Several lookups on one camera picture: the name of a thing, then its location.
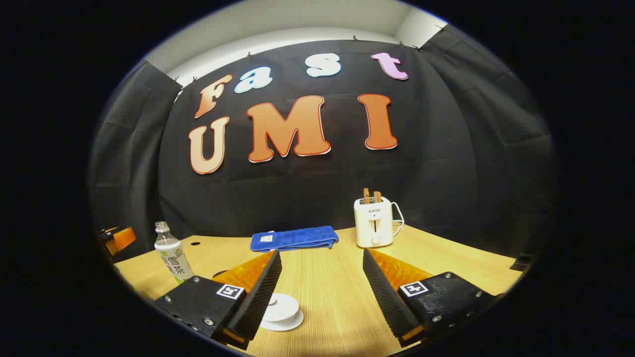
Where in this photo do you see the white toaster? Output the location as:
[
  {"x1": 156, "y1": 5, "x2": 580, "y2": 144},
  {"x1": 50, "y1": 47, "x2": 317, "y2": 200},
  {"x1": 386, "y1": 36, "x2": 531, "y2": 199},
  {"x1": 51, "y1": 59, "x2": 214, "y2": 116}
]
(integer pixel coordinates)
[{"x1": 354, "y1": 197, "x2": 394, "y2": 248}]

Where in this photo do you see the clear water bottle green label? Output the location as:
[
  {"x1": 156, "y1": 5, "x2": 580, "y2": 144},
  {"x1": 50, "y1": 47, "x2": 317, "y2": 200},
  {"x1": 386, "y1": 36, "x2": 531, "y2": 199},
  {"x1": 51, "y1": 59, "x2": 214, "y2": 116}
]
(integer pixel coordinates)
[{"x1": 154, "y1": 221, "x2": 195, "y2": 284}]

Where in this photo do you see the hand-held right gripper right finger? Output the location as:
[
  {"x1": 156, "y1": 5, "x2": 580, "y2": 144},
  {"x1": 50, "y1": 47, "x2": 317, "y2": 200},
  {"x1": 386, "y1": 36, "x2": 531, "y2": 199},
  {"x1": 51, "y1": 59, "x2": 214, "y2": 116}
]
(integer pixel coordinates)
[{"x1": 363, "y1": 248, "x2": 504, "y2": 348}]

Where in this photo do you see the white toaster cable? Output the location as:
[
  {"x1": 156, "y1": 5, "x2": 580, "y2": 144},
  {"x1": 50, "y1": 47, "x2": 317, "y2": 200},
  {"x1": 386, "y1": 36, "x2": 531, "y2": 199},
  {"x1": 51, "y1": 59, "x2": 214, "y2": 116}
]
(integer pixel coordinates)
[{"x1": 391, "y1": 202, "x2": 405, "y2": 236}]

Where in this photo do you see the white teacup lid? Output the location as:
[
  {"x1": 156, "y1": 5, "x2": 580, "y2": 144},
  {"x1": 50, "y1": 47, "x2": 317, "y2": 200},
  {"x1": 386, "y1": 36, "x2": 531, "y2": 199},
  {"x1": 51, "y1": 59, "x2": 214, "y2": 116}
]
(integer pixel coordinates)
[{"x1": 264, "y1": 293, "x2": 300, "y2": 320}]

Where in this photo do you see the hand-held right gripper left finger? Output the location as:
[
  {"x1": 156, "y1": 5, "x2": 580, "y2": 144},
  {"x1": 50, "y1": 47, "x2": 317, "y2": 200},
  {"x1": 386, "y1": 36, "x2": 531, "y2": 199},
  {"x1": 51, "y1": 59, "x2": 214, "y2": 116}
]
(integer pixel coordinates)
[{"x1": 155, "y1": 249, "x2": 283, "y2": 350}]

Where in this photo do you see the black backdrop cloth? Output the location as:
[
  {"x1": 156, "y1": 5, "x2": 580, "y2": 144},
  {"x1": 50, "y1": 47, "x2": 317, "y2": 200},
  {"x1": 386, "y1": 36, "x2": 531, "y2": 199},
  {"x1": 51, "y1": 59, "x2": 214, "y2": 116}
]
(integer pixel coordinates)
[{"x1": 89, "y1": 22, "x2": 554, "y2": 258}]

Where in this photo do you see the white saucer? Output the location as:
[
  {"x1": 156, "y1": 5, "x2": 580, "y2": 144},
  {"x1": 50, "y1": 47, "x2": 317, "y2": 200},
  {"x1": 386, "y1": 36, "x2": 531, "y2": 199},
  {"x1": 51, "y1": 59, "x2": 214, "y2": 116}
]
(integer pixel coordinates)
[{"x1": 259, "y1": 308, "x2": 304, "y2": 332}]

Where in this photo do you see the blue folded towel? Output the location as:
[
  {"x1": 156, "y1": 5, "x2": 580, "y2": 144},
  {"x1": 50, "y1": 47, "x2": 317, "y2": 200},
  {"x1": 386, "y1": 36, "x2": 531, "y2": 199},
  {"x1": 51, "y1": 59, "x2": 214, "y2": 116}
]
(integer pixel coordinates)
[{"x1": 250, "y1": 226, "x2": 340, "y2": 252}]

